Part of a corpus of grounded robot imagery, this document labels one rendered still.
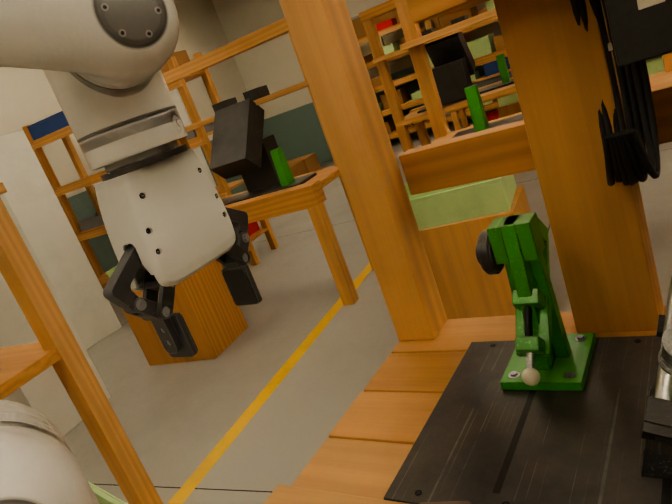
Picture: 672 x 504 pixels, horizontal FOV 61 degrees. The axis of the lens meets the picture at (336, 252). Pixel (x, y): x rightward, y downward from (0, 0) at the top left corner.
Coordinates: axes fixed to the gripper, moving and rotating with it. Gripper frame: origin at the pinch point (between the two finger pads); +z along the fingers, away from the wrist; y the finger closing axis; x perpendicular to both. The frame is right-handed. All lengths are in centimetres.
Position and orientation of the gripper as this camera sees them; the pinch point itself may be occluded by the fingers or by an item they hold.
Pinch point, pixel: (215, 318)
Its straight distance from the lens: 53.5
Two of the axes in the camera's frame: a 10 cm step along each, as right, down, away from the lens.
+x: 8.1, -1.3, -5.8
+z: 3.3, 9.0, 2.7
